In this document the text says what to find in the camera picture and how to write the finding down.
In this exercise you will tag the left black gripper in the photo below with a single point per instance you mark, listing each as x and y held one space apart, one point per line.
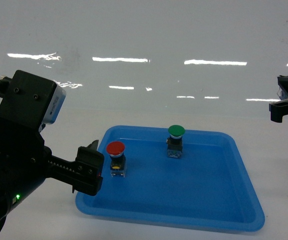
25 162

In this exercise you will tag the red mushroom push button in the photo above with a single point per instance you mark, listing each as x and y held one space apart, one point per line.
116 150

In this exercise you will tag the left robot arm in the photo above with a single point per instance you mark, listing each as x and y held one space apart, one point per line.
25 163

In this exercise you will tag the green mushroom push button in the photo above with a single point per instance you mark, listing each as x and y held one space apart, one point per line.
175 141

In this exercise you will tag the blue plastic tray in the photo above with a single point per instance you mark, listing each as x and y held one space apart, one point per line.
208 187

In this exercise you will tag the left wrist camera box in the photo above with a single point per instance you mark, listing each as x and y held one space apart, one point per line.
31 100

